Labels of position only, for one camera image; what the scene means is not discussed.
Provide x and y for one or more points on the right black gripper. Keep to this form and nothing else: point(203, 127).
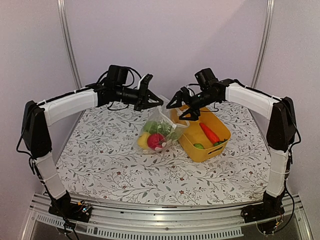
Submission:
point(194, 112)

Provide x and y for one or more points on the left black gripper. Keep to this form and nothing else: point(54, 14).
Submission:
point(143, 102)

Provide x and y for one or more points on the green toy lime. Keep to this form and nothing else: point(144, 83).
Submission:
point(151, 127)

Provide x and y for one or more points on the clear zip top bag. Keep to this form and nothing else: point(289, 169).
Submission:
point(171, 116)

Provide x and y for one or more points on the green toy grapes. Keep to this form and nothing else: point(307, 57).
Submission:
point(168, 131)

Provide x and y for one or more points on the yellow toy lemon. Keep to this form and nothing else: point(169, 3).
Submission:
point(142, 141)

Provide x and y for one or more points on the orange toy carrot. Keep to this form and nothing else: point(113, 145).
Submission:
point(212, 137)

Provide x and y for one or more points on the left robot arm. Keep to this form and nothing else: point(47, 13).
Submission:
point(39, 116)

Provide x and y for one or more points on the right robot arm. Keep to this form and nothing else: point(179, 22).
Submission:
point(281, 133)

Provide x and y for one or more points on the yellow plastic basket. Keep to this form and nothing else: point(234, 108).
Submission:
point(194, 134)

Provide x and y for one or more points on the small green toy vegetable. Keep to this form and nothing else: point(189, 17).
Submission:
point(198, 146)

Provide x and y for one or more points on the green toy bitter gourd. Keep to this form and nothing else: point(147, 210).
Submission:
point(219, 142)

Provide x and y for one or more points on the floral tablecloth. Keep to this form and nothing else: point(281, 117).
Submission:
point(101, 160)

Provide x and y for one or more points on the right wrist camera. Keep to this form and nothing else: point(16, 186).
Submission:
point(187, 92)

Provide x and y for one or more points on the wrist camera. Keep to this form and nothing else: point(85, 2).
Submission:
point(187, 92)
point(144, 81)

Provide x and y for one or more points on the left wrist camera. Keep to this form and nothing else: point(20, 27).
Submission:
point(144, 81)

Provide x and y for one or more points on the right aluminium frame post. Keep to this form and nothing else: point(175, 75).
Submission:
point(264, 42)

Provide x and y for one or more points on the aluminium frame post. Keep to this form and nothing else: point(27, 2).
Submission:
point(61, 5)
point(264, 42)

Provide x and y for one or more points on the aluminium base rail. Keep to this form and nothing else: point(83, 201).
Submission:
point(116, 220)

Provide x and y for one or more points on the left aluminium frame post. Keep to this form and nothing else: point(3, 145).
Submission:
point(61, 5)

